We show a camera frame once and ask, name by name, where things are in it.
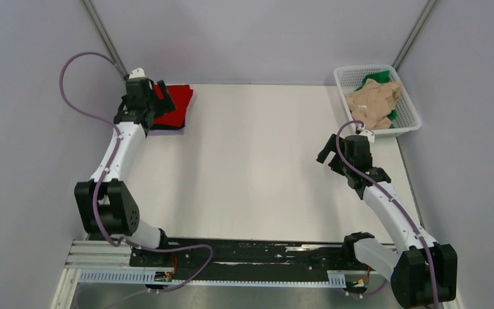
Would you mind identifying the red t shirt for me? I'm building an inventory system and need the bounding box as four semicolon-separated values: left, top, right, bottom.
153;84;194;125

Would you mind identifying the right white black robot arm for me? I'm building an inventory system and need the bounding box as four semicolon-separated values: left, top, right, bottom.
316;134;458;308

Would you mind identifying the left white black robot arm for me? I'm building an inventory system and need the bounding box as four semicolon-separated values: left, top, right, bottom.
74;74;176;266

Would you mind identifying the folded black t shirt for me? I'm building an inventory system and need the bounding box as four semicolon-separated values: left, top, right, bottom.
151;121;186;131

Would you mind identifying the folded lavender t shirt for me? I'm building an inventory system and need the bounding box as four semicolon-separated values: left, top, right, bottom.
149;124;186;136

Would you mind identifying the beige t shirt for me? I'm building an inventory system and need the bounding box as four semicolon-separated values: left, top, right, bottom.
343;78;404;131

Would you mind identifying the green t shirt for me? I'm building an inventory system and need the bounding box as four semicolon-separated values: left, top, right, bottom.
354;70;399;129

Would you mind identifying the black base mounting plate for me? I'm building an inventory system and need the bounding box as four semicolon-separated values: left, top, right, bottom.
129;238;370;284

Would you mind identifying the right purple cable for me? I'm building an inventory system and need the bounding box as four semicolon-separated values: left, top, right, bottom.
335;120;442;309

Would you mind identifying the purple cable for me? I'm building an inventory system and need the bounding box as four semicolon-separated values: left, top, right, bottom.
59;51;215;295
335;120;442;309

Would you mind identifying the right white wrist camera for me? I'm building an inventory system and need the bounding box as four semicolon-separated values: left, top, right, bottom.
356;129;376;144

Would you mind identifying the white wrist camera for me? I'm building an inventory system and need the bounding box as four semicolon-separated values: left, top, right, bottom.
127;68;147;80
356;129;376;144

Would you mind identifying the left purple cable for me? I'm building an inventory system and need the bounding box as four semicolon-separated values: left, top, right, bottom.
59;51;215;295

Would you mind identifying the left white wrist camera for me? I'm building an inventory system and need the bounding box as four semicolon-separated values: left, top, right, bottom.
127;68;147;80

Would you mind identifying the white slotted cable duct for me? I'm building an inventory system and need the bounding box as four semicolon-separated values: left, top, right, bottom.
78;269;347;288

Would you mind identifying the aluminium frame rail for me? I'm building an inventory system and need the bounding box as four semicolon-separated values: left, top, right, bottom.
66;240;395;286

